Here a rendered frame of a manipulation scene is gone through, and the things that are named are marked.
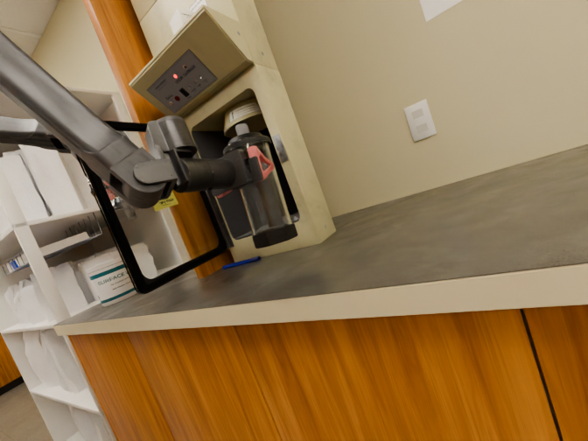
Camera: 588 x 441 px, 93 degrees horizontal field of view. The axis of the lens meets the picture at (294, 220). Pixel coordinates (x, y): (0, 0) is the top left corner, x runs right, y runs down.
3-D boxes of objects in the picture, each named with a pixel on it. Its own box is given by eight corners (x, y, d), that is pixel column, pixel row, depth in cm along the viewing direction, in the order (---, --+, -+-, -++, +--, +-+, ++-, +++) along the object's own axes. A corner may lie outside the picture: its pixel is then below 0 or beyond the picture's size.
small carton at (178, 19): (197, 50, 71) (187, 26, 71) (206, 37, 68) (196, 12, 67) (178, 47, 68) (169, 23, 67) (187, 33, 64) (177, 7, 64)
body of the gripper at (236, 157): (211, 166, 59) (180, 166, 53) (244, 148, 53) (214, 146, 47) (220, 196, 59) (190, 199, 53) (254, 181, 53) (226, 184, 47)
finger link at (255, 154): (252, 158, 63) (220, 157, 55) (276, 146, 59) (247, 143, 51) (261, 187, 63) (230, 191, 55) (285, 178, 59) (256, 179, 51)
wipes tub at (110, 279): (130, 291, 114) (115, 258, 113) (147, 288, 107) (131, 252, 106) (96, 308, 103) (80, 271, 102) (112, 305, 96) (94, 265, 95)
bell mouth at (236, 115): (249, 137, 96) (243, 122, 96) (290, 114, 87) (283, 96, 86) (212, 138, 82) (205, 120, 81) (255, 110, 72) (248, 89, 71)
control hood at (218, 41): (178, 121, 85) (164, 89, 84) (255, 62, 67) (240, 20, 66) (142, 120, 75) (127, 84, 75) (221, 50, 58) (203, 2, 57)
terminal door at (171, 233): (228, 249, 87) (178, 125, 83) (140, 297, 60) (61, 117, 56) (227, 250, 87) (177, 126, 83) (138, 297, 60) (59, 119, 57)
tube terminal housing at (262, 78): (276, 238, 110) (203, 45, 103) (352, 218, 92) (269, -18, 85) (234, 263, 89) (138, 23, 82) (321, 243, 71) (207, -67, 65)
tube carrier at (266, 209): (270, 235, 70) (245, 153, 70) (306, 227, 64) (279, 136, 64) (241, 247, 61) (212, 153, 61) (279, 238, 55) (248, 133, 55)
